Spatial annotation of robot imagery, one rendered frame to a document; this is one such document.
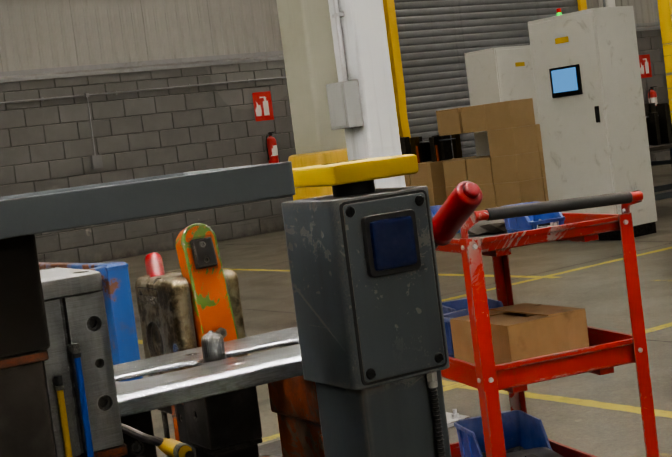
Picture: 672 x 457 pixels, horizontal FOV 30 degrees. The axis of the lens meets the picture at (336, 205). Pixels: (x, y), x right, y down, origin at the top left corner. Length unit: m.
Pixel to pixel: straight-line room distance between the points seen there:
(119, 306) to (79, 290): 2.20
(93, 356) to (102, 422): 0.04
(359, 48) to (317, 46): 3.23
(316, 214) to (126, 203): 0.15
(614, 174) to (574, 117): 0.64
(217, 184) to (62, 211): 0.08
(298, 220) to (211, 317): 0.47
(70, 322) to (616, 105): 10.35
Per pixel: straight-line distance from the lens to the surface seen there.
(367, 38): 4.89
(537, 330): 3.10
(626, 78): 11.20
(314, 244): 0.74
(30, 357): 0.65
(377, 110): 4.88
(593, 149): 11.09
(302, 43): 8.08
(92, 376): 0.83
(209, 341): 1.08
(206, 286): 1.23
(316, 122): 8.03
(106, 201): 0.62
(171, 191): 0.64
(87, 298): 0.82
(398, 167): 0.75
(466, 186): 0.83
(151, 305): 1.28
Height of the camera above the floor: 1.17
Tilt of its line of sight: 3 degrees down
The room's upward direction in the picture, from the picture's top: 7 degrees counter-clockwise
